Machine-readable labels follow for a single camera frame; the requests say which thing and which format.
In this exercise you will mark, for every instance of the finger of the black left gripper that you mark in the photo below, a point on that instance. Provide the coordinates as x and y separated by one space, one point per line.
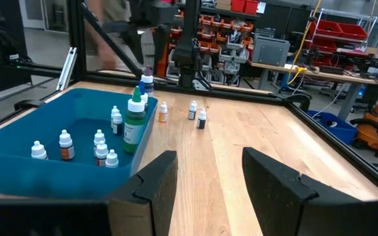
161 39
136 42

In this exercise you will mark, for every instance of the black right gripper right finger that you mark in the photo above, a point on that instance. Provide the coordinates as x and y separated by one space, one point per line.
284 203

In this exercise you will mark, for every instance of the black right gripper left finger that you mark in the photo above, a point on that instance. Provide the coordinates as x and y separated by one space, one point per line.
149 196

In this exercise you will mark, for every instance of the large purple colouring bottle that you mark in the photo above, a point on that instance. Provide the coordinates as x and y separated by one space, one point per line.
148 85

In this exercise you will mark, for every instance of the small green dropper bottle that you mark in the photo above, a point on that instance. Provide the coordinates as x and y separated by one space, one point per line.
112 159

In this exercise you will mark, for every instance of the small red dropper bottle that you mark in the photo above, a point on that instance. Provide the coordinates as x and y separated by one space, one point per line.
101 152

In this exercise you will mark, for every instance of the large green colouring bottle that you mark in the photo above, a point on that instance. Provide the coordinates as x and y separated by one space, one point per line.
134 128

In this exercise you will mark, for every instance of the small purple dropper bottle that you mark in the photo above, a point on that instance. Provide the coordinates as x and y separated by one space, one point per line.
117 126

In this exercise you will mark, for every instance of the small orange dropper bottle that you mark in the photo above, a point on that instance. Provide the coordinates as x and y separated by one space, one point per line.
67 151

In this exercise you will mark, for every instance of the person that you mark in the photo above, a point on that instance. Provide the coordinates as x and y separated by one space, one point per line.
108 49

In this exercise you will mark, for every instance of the parts shelf with bins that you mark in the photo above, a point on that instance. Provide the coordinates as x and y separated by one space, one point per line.
225 42

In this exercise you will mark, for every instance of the silver aluminium bar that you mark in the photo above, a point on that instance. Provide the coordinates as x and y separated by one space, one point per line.
67 67

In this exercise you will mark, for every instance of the red storage bins pair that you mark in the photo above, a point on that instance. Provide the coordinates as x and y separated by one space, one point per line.
243 6

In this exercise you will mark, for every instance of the blue floor crate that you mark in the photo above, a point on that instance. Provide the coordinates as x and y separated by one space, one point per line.
340 131

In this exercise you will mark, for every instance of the grey metal box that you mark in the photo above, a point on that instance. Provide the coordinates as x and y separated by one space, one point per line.
271 52

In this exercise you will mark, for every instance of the orange shop vacuum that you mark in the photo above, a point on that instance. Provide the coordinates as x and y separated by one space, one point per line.
372 131

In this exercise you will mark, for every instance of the blue plastic bin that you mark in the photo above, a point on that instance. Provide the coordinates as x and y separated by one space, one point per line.
28 170

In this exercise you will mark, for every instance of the wooden top workbench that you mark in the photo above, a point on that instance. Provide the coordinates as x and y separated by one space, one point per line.
340 78

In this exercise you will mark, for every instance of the black aluminium table frame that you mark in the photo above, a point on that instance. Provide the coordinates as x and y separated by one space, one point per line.
75 39

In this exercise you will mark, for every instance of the black frame corner bracket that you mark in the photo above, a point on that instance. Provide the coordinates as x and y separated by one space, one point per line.
304 98

